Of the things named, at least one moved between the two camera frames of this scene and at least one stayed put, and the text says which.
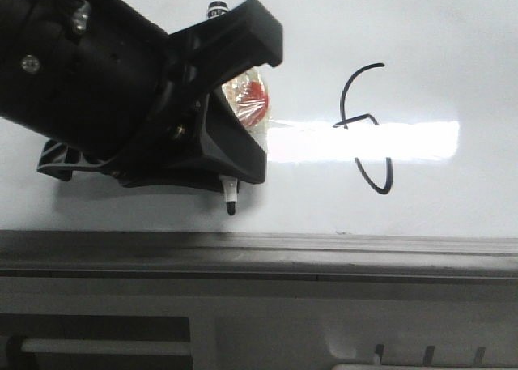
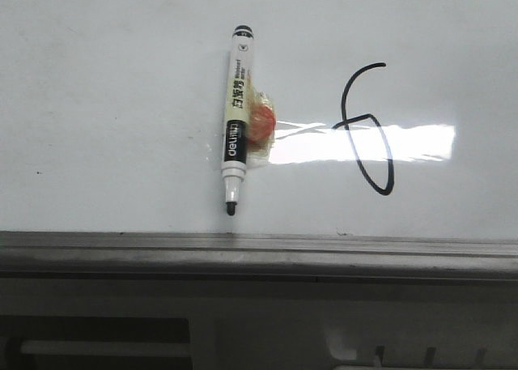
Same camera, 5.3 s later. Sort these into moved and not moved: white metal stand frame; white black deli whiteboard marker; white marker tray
Moved: white black deli whiteboard marker
Not moved: white marker tray; white metal stand frame
